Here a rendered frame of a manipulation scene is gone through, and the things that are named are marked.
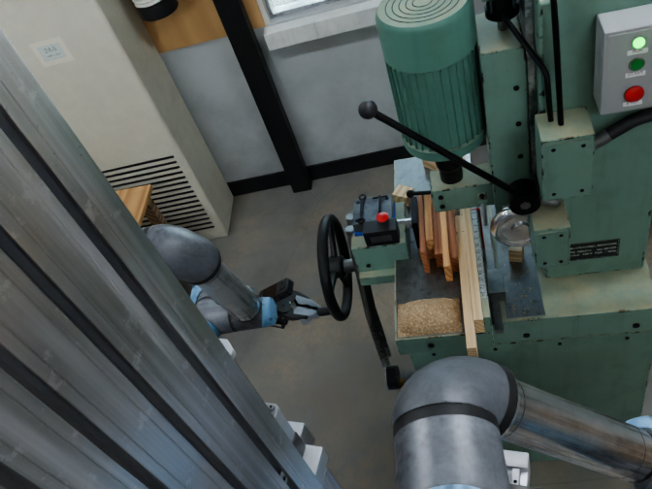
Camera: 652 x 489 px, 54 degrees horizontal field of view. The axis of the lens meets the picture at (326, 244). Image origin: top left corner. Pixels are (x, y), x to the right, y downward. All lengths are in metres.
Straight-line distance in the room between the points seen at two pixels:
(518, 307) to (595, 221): 0.26
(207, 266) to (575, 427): 0.77
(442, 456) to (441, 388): 0.07
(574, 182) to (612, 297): 0.40
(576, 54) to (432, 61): 0.24
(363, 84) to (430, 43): 1.77
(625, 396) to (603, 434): 1.00
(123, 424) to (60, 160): 0.17
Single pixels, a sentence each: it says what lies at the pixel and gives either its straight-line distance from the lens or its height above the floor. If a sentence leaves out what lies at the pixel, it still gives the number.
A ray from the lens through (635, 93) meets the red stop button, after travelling 1.18.
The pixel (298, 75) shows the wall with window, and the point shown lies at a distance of 2.89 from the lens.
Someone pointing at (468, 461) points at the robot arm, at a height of 1.46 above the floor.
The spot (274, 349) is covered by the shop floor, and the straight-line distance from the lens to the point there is 2.65.
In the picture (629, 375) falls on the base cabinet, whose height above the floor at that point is 0.51.
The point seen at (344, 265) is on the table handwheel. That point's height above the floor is 0.82.
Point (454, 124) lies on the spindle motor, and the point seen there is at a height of 1.28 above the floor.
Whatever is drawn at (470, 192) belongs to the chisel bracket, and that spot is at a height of 1.05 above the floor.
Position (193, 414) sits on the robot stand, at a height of 1.68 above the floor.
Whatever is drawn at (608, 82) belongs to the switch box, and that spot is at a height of 1.39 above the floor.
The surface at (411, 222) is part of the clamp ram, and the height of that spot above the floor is 0.99.
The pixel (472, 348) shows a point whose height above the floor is 0.94.
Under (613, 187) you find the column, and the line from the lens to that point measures 1.42.
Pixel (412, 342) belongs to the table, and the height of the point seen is 0.89.
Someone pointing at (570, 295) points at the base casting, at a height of 0.80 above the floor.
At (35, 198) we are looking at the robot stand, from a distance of 0.38.
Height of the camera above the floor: 2.08
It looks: 46 degrees down
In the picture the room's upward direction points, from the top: 22 degrees counter-clockwise
